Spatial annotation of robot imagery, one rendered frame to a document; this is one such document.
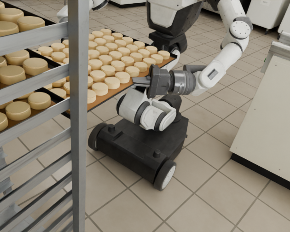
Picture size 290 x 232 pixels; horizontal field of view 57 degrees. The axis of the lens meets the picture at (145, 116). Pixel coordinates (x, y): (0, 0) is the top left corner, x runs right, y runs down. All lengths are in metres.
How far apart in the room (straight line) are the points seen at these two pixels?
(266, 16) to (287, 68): 3.76
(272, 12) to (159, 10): 4.16
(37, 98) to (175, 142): 1.29
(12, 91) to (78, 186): 0.41
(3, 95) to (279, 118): 1.59
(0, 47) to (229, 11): 0.91
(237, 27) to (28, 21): 0.77
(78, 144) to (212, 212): 1.18
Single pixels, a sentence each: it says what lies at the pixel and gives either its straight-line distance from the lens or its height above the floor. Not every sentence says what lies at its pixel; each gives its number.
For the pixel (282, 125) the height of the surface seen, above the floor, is 0.45.
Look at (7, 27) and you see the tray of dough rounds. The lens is 0.55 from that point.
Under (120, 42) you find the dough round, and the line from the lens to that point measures 1.17.
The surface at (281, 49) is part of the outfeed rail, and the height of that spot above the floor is 0.88.
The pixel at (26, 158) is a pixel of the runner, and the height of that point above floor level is 0.88.
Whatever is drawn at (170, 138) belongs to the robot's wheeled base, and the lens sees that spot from 1.84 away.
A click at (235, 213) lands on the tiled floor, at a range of 1.80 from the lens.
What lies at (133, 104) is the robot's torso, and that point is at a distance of 1.40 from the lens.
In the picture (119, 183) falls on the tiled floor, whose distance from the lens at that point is 1.72.
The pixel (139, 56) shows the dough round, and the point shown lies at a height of 0.91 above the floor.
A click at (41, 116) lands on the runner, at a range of 0.62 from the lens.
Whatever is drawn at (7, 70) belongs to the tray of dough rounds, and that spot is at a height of 1.06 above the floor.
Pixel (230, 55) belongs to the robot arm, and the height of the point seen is 0.98.
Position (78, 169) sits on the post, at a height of 0.75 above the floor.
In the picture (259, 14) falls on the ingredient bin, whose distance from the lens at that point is 5.46.
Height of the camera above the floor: 1.34
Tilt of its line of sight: 36 degrees down
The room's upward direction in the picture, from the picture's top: 10 degrees clockwise
